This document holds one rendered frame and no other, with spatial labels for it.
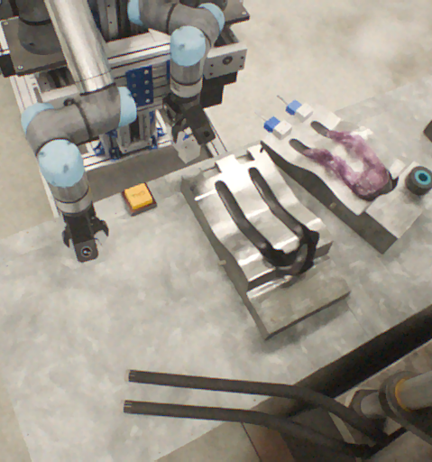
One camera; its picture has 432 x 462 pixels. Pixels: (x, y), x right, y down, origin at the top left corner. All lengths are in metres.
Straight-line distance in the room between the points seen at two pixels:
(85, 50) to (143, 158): 1.30
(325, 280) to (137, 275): 0.50
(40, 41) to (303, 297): 0.99
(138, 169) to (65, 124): 1.24
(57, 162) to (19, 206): 1.55
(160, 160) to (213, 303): 1.07
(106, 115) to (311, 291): 0.68
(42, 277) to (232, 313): 0.51
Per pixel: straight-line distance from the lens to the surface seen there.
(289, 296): 1.24
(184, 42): 1.05
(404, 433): 1.35
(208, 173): 1.37
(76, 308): 1.28
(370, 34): 3.42
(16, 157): 2.58
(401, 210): 1.40
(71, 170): 0.87
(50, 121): 0.95
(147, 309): 1.25
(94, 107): 0.96
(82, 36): 0.95
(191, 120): 1.17
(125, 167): 2.18
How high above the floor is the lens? 1.99
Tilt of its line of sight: 63 degrees down
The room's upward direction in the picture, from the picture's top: 11 degrees clockwise
